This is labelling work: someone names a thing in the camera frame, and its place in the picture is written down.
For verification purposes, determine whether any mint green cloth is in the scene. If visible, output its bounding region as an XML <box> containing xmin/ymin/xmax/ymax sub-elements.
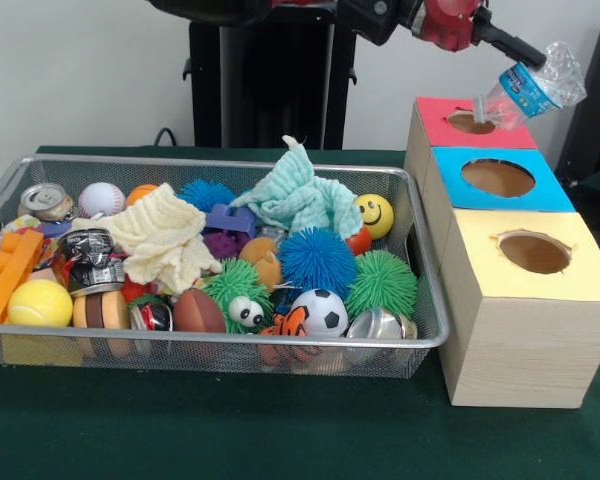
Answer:
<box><xmin>230</xmin><ymin>135</ymin><xmax>364</xmax><ymax>239</ymax></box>

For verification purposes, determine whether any small soccer ball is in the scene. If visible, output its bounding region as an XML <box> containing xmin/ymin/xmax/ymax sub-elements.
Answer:
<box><xmin>290</xmin><ymin>289</ymin><xmax>350</xmax><ymax>338</ymax></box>

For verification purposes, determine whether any large blue spiky ball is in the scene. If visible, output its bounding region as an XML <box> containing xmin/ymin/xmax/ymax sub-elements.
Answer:
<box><xmin>277</xmin><ymin>226</ymin><xmax>359</xmax><ymax>297</ymax></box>

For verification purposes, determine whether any cream knitted cloth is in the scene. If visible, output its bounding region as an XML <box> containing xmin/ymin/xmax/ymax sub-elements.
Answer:
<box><xmin>73</xmin><ymin>183</ymin><xmax>223</xmax><ymax>295</ymax></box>

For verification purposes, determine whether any wooden box with three holes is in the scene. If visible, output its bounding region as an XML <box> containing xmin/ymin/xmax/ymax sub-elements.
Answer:
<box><xmin>404</xmin><ymin>96</ymin><xmax>600</xmax><ymax>409</ymax></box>

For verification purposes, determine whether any orange toy brick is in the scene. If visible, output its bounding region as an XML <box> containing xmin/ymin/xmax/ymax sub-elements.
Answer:
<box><xmin>0</xmin><ymin>229</ymin><xmax>45</xmax><ymax>324</ymax></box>

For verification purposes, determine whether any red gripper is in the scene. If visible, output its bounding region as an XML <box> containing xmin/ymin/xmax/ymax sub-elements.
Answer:
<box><xmin>412</xmin><ymin>0</ymin><xmax>549</xmax><ymax>69</ymax></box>

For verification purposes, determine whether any yellow tennis ball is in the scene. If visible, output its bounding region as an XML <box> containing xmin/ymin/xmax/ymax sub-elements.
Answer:
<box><xmin>7</xmin><ymin>279</ymin><xmax>74</xmax><ymax>328</ymax></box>

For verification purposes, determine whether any yellow smiley ball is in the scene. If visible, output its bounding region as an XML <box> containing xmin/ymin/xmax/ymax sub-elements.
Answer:
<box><xmin>354</xmin><ymin>193</ymin><xmax>395</xmax><ymax>241</ymax></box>

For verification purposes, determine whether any green spiky ball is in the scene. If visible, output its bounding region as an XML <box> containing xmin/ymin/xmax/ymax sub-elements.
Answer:
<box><xmin>344</xmin><ymin>249</ymin><xmax>420</xmax><ymax>319</ymax></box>

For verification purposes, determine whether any green furry googly-eyed toy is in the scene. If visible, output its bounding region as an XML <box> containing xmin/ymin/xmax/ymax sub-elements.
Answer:
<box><xmin>203</xmin><ymin>258</ymin><xmax>274</xmax><ymax>335</ymax></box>

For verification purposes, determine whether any white baseball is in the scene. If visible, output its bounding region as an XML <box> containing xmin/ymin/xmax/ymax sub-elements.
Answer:
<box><xmin>78</xmin><ymin>182</ymin><xmax>127</xmax><ymax>219</ymax></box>

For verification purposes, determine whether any crushed clear plastic bottle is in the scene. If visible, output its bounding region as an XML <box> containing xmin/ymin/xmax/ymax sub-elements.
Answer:
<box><xmin>472</xmin><ymin>41</ymin><xmax>588</xmax><ymax>131</ymax></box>

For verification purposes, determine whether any clear mesh bin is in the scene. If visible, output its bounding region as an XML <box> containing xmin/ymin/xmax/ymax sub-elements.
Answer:
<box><xmin>0</xmin><ymin>153</ymin><xmax>451</xmax><ymax>379</ymax></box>

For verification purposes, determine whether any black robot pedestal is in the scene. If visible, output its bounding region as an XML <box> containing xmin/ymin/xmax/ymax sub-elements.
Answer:
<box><xmin>183</xmin><ymin>15</ymin><xmax>359</xmax><ymax>151</ymax></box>

